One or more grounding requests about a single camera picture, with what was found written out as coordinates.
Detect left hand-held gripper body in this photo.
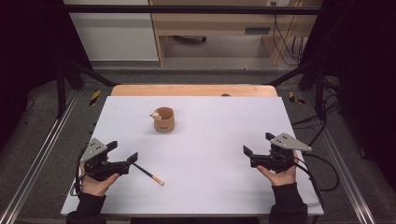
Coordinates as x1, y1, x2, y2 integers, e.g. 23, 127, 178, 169
79, 137, 130, 183

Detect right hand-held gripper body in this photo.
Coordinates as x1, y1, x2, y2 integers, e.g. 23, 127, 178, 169
249, 133, 313, 175

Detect black brush with wooden tip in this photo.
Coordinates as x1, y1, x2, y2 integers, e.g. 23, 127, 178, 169
133, 162, 165, 188

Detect wooden pen holder with figure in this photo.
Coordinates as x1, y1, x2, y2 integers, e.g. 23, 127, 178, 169
149, 106, 176, 134

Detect person's right hand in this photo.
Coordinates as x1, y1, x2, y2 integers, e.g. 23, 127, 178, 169
256, 150, 300, 188

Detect person's left hand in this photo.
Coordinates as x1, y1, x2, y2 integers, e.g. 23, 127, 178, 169
79, 161, 120, 198

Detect white table board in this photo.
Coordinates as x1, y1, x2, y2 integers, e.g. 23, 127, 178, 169
60, 95, 325, 217

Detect wooden table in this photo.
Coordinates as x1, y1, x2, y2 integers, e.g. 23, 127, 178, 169
110, 84, 279, 98

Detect dark curtain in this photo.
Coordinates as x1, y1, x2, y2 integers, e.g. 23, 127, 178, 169
300, 0, 396, 195
0, 0, 92, 153

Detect white cabinet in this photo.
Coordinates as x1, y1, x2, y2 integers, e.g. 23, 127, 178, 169
63, 0, 160, 63

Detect light wooden desk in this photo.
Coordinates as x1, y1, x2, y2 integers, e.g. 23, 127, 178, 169
148, 0, 324, 67

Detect black floor cables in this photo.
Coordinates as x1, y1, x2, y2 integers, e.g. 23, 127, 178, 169
290, 76, 343, 147

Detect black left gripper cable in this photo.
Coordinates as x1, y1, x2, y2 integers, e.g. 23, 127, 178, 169
69, 146, 92, 198

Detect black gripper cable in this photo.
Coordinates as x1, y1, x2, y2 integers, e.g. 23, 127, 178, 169
69, 146, 92, 198
292, 152, 341, 224

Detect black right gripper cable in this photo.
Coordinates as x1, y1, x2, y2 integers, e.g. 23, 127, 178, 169
292, 152, 341, 224

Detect aluminium rail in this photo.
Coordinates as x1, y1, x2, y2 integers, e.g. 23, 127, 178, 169
302, 91, 378, 224
0, 89, 79, 224

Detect black frame strut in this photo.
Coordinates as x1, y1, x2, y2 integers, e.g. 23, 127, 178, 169
268, 59, 327, 121
55, 59, 121, 119

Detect black hanging cables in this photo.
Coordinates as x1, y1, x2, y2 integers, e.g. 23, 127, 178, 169
271, 1, 306, 67

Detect black horizontal frame bar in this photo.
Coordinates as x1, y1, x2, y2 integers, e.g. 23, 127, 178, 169
64, 4, 322, 16

